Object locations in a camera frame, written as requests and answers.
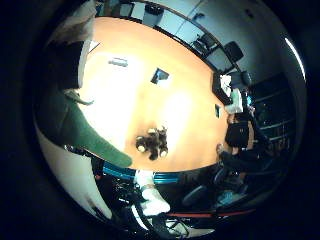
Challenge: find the ceiling light strip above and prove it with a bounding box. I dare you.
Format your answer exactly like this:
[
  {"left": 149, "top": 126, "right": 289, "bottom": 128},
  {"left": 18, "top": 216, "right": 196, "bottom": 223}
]
[{"left": 283, "top": 36, "right": 307, "bottom": 81}]

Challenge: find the seated person in black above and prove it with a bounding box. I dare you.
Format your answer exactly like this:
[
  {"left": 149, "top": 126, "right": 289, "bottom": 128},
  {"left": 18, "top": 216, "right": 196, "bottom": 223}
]
[{"left": 215, "top": 111, "right": 268, "bottom": 174}]

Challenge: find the blue aluminium rail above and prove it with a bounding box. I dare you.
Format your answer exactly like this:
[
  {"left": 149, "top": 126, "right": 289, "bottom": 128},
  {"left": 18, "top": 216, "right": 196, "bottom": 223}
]
[{"left": 101, "top": 163, "right": 183, "bottom": 185}]

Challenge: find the square table cable cutout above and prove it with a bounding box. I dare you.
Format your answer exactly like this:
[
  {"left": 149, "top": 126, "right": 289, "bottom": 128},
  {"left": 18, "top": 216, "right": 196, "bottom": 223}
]
[{"left": 149, "top": 67, "right": 171, "bottom": 86}]

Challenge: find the black office chair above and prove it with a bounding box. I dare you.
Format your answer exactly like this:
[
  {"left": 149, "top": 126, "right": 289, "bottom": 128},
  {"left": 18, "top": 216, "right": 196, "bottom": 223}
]
[
  {"left": 229, "top": 70, "right": 253, "bottom": 91},
  {"left": 223, "top": 40, "right": 245, "bottom": 64}
]

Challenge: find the red bar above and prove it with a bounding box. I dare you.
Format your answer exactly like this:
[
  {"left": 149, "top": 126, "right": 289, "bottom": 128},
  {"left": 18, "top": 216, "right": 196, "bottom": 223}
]
[{"left": 165, "top": 208, "right": 256, "bottom": 219}]

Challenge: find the dark furry plush toy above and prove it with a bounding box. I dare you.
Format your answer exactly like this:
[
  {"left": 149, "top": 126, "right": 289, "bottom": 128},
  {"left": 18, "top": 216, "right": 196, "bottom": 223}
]
[{"left": 134, "top": 125, "right": 170, "bottom": 162}]

